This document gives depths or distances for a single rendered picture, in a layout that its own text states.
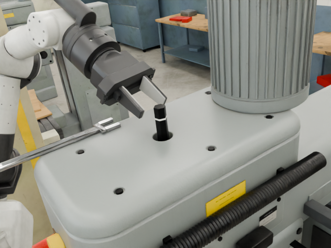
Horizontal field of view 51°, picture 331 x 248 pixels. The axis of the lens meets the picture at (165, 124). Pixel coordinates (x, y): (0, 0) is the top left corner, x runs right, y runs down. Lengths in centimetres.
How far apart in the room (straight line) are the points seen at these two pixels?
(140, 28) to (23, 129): 583
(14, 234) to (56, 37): 50
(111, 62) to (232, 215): 33
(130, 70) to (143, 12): 732
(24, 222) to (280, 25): 75
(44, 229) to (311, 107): 224
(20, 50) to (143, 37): 719
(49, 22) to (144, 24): 731
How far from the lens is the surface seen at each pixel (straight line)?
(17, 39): 85
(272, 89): 67
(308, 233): 106
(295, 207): 85
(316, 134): 89
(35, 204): 269
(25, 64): 93
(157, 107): 60
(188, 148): 58
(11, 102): 95
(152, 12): 806
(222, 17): 65
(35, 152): 65
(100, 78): 62
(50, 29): 69
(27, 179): 257
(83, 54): 65
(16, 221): 96
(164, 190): 51
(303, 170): 69
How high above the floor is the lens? 220
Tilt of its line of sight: 28 degrees down
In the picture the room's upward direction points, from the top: 7 degrees counter-clockwise
